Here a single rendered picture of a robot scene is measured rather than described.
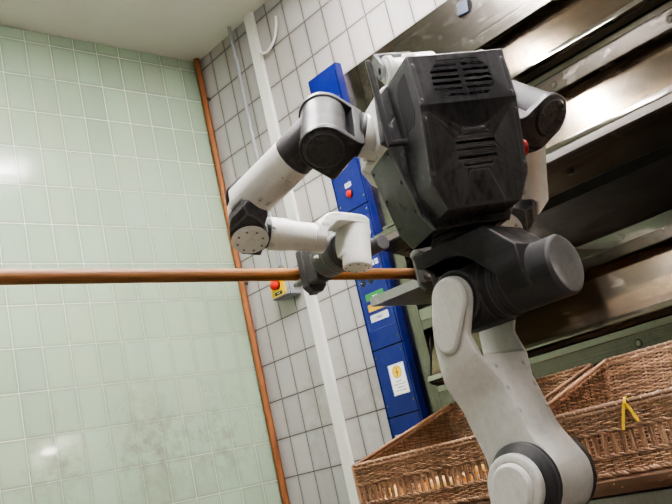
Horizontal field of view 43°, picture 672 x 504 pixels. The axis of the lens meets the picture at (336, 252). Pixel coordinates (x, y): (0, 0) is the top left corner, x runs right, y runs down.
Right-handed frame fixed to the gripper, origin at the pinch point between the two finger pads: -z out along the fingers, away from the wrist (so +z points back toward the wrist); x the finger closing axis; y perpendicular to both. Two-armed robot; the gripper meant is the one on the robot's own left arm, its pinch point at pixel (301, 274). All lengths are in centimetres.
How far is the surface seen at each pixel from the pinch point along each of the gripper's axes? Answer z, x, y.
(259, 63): -91, -118, 69
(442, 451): 0, 48, 31
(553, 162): 29, -20, 70
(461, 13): 5, -83, 80
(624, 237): 33, 4, 85
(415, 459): -10, 49, 30
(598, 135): 44, -20, 71
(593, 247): 24, 4, 84
